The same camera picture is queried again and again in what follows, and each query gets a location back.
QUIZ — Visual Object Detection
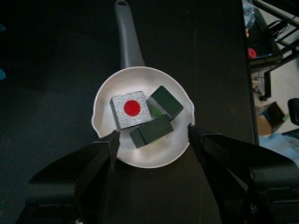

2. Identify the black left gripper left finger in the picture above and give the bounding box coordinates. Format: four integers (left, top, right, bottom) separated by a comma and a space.
24, 129, 121, 224

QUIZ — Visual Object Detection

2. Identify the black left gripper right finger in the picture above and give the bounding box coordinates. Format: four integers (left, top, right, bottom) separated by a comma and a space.
187, 123, 299, 224

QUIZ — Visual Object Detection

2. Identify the green sushi piece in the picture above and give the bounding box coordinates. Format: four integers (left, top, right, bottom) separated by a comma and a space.
145, 85, 184, 122

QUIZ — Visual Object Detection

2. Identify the dark green sushi block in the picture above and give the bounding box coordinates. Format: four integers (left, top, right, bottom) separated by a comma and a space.
128, 115, 175, 150

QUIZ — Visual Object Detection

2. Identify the red centre sushi piece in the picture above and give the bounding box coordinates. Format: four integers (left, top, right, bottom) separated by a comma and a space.
109, 90, 155, 131

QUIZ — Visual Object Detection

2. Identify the light blue cloth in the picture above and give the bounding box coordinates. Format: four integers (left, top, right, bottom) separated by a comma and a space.
257, 131, 299, 167

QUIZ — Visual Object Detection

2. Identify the cardboard box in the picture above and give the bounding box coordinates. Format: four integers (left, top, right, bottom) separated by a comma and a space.
255, 101, 287, 137

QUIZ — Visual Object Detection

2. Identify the grey toy frying pan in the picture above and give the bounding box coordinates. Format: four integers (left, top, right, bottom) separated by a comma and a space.
89, 0, 196, 170

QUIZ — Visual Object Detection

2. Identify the red round button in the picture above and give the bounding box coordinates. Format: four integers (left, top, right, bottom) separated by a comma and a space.
247, 47, 257, 60

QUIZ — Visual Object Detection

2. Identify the black metal frame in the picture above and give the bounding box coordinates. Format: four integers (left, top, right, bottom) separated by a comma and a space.
244, 0, 299, 102

